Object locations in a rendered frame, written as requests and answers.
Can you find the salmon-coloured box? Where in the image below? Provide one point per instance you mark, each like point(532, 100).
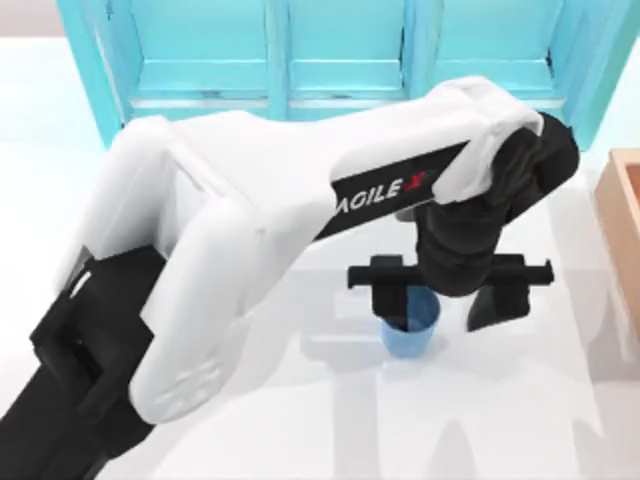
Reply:
point(620, 225)

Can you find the blue cup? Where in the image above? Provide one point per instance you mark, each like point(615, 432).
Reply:
point(411, 337)

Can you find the light blue rack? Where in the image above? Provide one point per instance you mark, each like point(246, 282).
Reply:
point(350, 50)

